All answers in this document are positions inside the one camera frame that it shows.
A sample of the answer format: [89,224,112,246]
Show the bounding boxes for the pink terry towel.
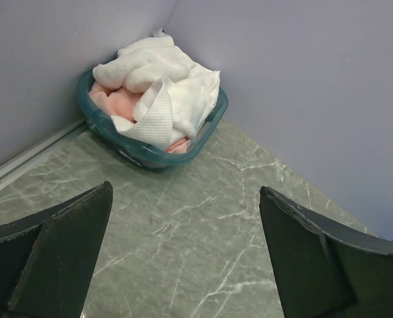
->
[89,78,201,154]

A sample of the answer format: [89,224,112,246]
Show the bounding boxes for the white aluminium edge rail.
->
[0,119,87,191]

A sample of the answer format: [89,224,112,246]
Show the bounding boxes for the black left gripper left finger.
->
[0,182,113,317]

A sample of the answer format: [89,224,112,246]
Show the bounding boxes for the teal plastic laundry basket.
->
[76,70,229,170]

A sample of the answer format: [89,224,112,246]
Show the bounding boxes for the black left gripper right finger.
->
[259,187,393,317]

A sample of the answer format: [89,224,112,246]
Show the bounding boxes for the white terry towel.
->
[89,29,220,154]

